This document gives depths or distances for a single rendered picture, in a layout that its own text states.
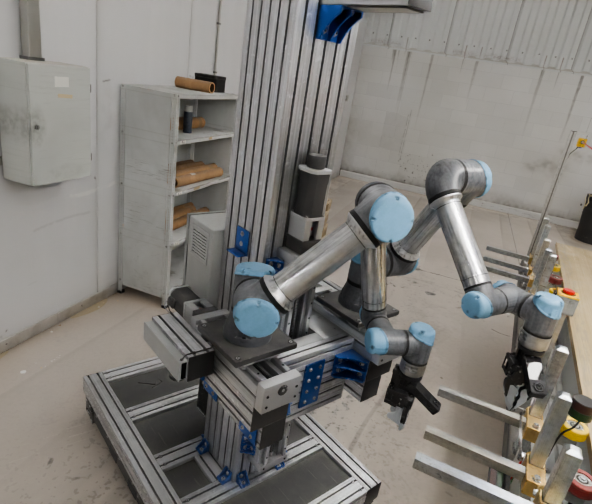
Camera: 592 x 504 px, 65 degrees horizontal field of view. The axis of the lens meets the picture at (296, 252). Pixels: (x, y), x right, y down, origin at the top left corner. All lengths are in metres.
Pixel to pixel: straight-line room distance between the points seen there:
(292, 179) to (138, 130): 2.03
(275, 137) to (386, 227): 0.49
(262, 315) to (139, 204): 2.43
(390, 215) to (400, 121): 8.01
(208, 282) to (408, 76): 7.70
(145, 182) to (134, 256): 0.59
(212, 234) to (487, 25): 7.83
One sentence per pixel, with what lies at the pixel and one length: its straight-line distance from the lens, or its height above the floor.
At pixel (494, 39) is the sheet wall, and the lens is 9.11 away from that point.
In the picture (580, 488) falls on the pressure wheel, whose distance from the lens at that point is 1.56.
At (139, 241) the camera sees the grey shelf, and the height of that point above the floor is 0.48.
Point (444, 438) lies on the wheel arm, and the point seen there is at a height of 0.86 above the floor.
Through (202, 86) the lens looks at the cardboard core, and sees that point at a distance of 3.72.
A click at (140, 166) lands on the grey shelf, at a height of 1.03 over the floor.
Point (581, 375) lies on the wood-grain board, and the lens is 2.12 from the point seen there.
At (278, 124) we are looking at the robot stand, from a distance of 1.44.
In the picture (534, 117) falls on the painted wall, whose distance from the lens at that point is 9.07.
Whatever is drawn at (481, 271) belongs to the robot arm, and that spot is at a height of 1.37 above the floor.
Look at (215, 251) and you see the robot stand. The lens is 1.74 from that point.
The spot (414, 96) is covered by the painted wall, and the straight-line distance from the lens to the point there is 9.10.
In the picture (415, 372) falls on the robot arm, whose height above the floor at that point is 1.05.
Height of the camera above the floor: 1.81
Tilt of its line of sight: 21 degrees down
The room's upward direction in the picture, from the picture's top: 9 degrees clockwise
